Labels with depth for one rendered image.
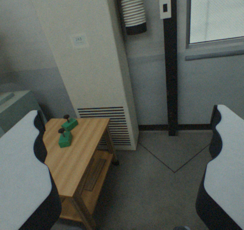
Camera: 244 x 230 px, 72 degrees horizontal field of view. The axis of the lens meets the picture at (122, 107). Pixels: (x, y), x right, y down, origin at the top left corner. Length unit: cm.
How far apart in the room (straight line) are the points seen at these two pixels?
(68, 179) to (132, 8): 114
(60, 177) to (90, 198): 36
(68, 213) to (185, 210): 81
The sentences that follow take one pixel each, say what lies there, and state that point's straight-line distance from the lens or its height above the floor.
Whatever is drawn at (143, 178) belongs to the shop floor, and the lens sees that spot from 158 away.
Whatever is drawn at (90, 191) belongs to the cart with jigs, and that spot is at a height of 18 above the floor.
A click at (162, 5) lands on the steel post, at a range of 138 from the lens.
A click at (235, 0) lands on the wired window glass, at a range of 164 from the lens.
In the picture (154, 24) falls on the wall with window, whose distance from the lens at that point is 150.
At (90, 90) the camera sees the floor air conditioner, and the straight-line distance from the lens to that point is 146.
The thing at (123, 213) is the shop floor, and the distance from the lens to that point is 146.
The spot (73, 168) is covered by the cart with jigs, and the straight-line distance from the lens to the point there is 110.
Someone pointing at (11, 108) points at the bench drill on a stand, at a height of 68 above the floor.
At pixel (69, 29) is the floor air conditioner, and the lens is 135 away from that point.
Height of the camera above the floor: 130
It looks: 32 degrees down
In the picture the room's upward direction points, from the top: 12 degrees counter-clockwise
